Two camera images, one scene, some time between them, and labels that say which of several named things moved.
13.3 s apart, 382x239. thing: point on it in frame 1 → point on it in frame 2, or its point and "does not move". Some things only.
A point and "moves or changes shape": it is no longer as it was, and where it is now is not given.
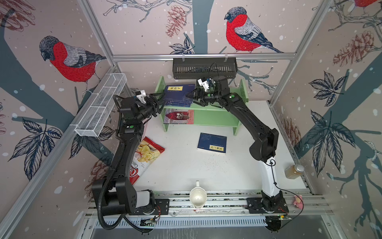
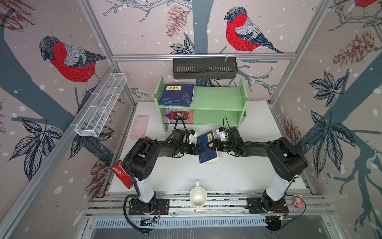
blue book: [212, 142] moves or changes shape
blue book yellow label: [182, 103] does not move
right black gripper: [200, 91] → [216, 142]
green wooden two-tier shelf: [215, 116] does not move
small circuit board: [147, 222] does not move
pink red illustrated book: [179, 116] does not move
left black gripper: [154, 106] → [195, 152]
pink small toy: [298, 201] does not move
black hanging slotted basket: [196, 67] does not move
